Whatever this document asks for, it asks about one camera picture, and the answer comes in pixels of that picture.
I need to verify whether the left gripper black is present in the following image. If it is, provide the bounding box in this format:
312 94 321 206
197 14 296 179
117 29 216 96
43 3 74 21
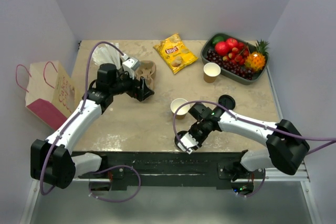
110 69 154 101

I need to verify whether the black coffee cup lid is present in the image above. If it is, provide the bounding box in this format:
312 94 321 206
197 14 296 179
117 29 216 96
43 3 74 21
218 94 236 110

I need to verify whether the brown paper coffee cup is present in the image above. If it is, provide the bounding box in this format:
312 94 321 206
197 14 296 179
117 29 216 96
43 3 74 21
203 62 221 83

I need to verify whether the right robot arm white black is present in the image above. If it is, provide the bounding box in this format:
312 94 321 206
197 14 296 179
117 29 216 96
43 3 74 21
179 102 310 178

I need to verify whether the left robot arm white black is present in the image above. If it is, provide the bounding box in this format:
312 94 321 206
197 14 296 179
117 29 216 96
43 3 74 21
30 58 154 189

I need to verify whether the cardboard cup carrier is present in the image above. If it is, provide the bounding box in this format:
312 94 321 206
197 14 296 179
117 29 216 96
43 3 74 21
135 60 156 90

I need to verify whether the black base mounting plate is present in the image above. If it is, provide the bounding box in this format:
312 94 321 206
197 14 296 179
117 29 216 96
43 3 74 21
80 152 264 195

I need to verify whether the yellow Lays chips bag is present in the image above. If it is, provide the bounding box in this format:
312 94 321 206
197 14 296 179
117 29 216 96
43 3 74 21
153 33 198 74

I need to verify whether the dark grape bunch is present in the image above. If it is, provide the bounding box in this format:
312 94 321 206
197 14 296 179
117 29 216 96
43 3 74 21
203 49 255 81

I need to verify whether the dark green fruit tray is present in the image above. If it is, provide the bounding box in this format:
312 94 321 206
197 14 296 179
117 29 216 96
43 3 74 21
201 33 269 85

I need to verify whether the large red apple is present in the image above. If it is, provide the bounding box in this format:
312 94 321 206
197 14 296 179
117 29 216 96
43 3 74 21
215 41 231 56

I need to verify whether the orange toy pineapple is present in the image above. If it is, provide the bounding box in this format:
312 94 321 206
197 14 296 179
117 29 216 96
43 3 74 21
245 40 269 72

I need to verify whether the small red apple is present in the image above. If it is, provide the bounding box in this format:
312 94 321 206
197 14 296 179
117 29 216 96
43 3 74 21
226 38 238 49

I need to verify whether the paper bag pink white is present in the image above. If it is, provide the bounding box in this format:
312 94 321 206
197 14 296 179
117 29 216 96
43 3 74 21
16 61 81 130

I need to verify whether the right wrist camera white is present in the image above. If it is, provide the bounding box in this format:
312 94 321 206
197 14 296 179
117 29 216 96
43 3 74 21
180 132 199 154

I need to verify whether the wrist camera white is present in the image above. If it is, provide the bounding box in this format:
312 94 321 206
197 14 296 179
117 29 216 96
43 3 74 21
180 132 199 154
121 54 141 79

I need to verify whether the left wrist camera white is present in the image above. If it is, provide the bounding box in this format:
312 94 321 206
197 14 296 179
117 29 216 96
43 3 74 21
121 54 141 79

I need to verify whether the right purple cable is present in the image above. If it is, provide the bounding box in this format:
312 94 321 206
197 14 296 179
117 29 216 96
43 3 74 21
173 100 336 198

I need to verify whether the aluminium rail frame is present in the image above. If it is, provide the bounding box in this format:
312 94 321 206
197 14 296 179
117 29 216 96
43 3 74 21
20 165 321 223

